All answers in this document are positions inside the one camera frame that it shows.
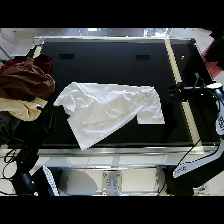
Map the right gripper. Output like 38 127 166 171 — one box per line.
174 83 202 102

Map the white T-shirt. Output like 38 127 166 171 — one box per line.
53 81 166 152

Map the dark red garment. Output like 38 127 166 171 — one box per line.
2 54 53 76

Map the brown garment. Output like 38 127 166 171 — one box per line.
0 59 57 102

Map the tan garment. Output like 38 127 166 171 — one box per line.
0 95 48 122

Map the black garment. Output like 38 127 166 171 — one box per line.
0 105 54 149

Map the black cable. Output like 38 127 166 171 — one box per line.
1 148 21 182
156 138 203 197

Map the silver frame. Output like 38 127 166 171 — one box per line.
0 33 221 197

